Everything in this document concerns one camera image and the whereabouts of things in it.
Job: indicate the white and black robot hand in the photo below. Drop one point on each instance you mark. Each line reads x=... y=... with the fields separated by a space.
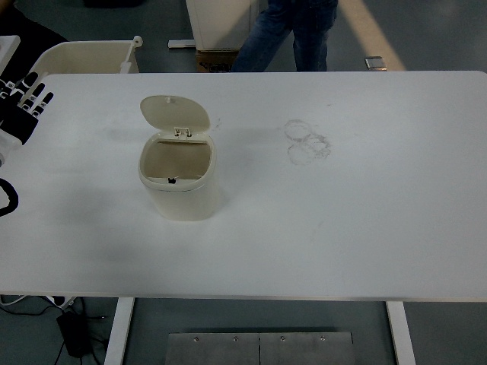
x=19 y=121

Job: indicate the cream plastic crate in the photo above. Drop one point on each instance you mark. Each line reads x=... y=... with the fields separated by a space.
x=87 y=57

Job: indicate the metal floor socket plate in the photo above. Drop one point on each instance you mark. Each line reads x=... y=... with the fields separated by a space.
x=375 y=63

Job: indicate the grey metal plate with screws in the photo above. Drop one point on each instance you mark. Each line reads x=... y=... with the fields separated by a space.
x=262 y=350

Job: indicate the white box-shaped object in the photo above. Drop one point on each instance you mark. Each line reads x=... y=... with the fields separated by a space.
x=7 y=43

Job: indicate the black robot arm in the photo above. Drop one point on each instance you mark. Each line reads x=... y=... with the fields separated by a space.
x=14 y=199

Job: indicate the printed cardboard box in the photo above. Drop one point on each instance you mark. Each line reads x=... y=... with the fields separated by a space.
x=213 y=61

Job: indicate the black object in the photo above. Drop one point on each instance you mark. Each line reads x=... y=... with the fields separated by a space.
x=110 y=3

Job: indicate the white floor foot bar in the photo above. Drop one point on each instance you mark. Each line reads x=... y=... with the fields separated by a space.
x=182 y=44

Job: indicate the cream trash bin with lid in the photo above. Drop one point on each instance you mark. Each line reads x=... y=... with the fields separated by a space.
x=182 y=201

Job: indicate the black power adapter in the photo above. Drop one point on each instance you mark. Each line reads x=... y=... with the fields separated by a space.
x=74 y=334

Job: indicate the white table leg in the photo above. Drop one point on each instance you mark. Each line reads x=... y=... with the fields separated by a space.
x=401 y=334
x=119 y=334

